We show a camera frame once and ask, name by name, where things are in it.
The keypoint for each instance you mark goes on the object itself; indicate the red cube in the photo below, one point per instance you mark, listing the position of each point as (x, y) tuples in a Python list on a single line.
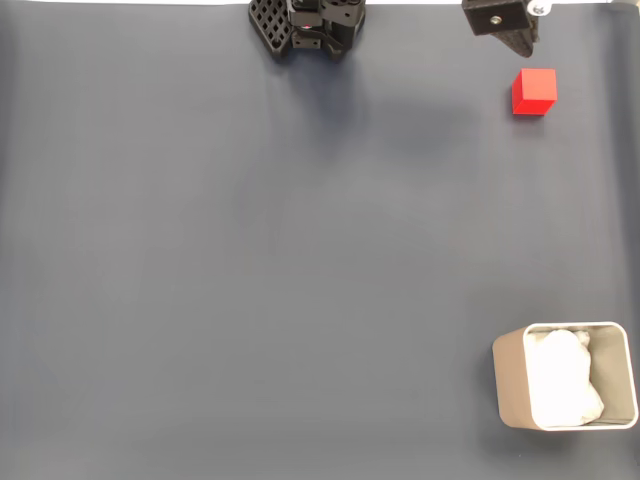
[(535, 92)]

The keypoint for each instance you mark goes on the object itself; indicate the beige metal box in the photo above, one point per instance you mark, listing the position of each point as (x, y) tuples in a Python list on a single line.
[(510, 390)]

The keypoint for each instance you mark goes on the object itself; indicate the blue-grey table mat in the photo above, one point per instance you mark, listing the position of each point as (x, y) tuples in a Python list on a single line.
[(250, 250)]

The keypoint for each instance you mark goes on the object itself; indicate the white crumpled paper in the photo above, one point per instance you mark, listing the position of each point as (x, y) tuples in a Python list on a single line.
[(560, 380)]

